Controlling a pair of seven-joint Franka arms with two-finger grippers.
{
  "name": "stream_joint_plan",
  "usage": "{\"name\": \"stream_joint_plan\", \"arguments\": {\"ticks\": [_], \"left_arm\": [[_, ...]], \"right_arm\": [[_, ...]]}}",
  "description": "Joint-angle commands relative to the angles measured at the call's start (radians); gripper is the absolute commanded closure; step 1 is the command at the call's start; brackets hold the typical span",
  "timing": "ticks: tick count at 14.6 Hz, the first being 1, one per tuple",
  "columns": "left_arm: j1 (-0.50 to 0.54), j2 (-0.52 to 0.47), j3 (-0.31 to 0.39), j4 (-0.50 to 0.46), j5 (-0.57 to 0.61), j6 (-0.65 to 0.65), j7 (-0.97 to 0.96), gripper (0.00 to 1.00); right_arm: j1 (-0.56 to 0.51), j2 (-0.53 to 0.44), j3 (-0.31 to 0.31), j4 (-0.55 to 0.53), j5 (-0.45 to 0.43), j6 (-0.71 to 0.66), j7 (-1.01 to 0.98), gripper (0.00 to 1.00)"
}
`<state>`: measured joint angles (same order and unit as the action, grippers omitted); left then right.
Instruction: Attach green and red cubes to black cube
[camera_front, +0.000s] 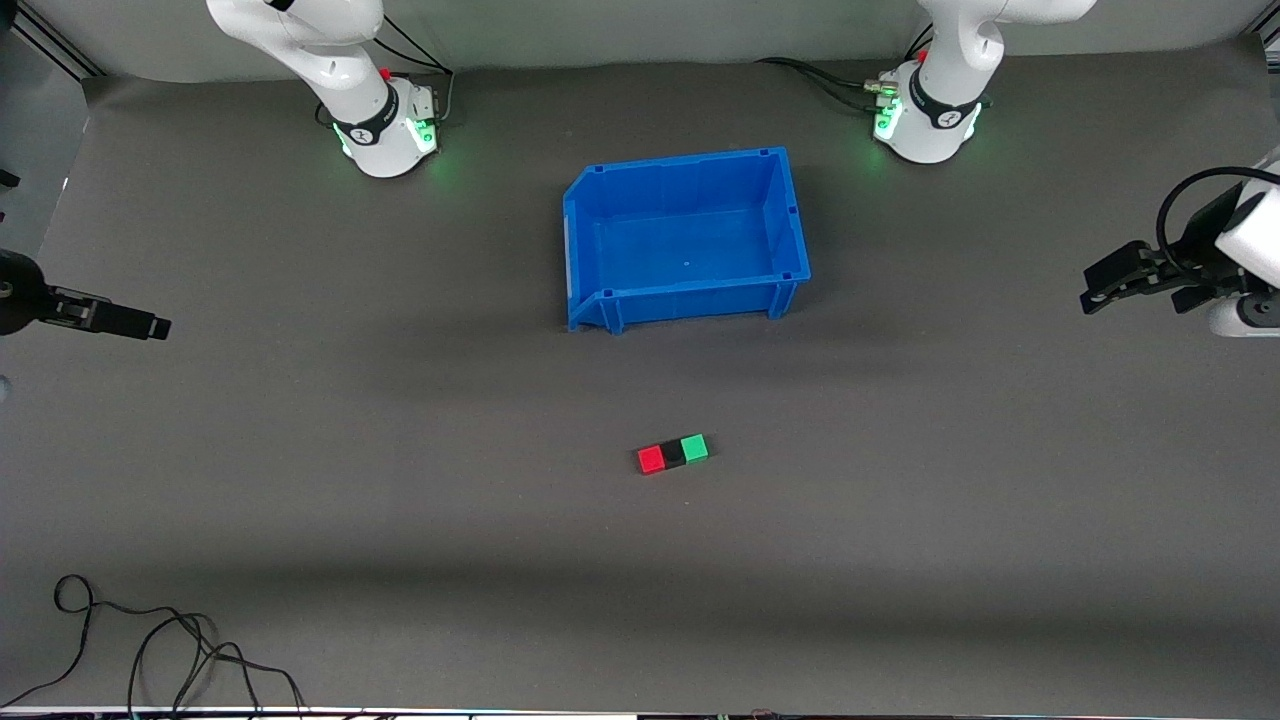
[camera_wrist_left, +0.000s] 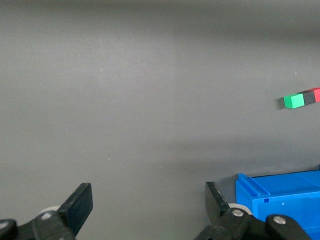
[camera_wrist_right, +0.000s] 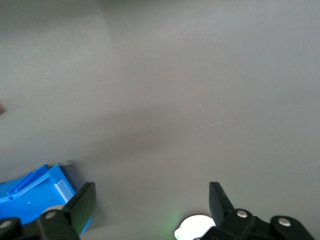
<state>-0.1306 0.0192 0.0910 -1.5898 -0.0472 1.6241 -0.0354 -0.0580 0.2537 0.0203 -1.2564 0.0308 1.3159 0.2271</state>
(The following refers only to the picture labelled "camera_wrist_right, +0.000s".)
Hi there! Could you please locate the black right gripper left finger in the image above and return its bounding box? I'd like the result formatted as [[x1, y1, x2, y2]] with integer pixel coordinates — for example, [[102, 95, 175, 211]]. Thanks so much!
[[0, 182, 97, 240]]

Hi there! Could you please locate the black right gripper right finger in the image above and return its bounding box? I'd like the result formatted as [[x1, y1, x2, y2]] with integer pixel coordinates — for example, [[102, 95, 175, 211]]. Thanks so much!
[[199, 181, 316, 240]]

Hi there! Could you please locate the blue plastic storage bin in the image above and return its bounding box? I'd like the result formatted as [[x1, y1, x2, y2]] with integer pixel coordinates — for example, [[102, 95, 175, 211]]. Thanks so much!
[[0, 164, 94, 236]]

